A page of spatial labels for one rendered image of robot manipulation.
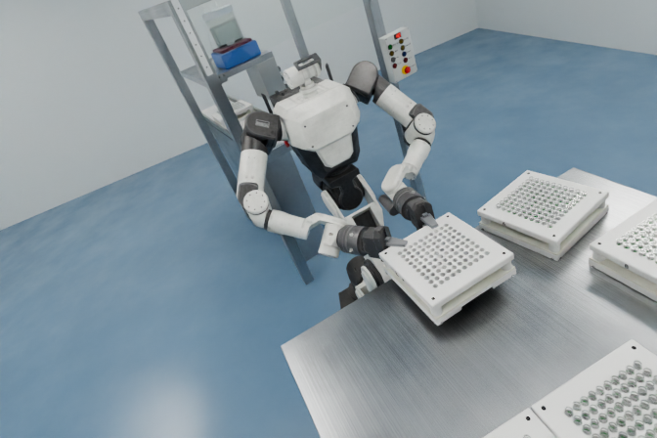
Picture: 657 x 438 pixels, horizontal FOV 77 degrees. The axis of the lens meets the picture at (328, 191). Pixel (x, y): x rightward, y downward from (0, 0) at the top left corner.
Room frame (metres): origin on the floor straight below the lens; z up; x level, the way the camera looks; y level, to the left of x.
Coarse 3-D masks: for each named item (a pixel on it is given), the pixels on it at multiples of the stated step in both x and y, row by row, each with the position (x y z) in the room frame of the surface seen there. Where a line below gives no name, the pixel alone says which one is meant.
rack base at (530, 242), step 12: (600, 216) 0.81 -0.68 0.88; (480, 228) 0.96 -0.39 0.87; (492, 228) 0.91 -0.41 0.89; (504, 228) 0.89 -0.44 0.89; (576, 228) 0.79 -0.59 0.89; (588, 228) 0.79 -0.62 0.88; (516, 240) 0.84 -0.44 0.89; (528, 240) 0.82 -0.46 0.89; (564, 240) 0.77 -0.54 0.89; (576, 240) 0.77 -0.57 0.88; (540, 252) 0.78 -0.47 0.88; (552, 252) 0.75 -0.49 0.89; (564, 252) 0.75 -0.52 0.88
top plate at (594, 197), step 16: (528, 176) 1.02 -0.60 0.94; (544, 176) 0.99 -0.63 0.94; (592, 192) 0.85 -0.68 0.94; (608, 192) 0.83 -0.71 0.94; (480, 208) 0.96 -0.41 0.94; (496, 208) 0.93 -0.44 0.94; (576, 208) 0.82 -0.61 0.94; (592, 208) 0.80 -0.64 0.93; (512, 224) 0.85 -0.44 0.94; (528, 224) 0.83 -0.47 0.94; (560, 224) 0.78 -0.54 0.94; (576, 224) 0.77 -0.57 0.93; (544, 240) 0.76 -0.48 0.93; (560, 240) 0.74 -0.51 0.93
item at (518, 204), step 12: (528, 192) 0.94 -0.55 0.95; (540, 192) 0.93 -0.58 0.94; (552, 192) 0.91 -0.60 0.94; (504, 204) 0.93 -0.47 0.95; (516, 204) 0.91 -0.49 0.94; (528, 204) 0.89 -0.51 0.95; (540, 204) 0.88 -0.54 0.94; (552, 204) 0.86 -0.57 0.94; (564, 204) 0.84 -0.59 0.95; (540, 216) 0.83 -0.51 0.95; (552, 216) 0.82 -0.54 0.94
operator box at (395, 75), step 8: (392, 32) 2.34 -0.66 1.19; (408, 32) 2.33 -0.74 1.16; (384, 40) 2.28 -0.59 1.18; (392, 40) 2.29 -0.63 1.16; (408, 40) 2.32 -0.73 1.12; (384, 48) 2.30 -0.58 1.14; (392, 48) 2.29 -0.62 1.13; (400, 48) 2.30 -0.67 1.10; (408, 48) 2.32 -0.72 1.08; (384, 56) 2.31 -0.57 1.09; (392, 56) 2.28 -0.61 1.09; (400, 56) 2.30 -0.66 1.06; (408, 56) 2.32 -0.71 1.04; (392, 64) 2.28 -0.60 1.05; (400, 64) 2.30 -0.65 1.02; (408, 64) 2.31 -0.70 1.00; (392, 72) 2.28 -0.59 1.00; (400, 72) 2.29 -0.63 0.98; (392, 80) 2.30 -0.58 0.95
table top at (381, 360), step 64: (640, 192) 0.86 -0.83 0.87; (576, 256) 0.73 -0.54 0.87; (384, 320) 0.76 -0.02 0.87; (448, 320) 0.69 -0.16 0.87; (512, 320) 0.62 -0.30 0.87; (576, 320) 0.57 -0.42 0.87; (640, 320) 0.51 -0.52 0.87; (320, 384) 0.65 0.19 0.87; (384, 384) 0.59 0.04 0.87; (448, 384) 0.53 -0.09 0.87; (512, 384) 0.48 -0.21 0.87
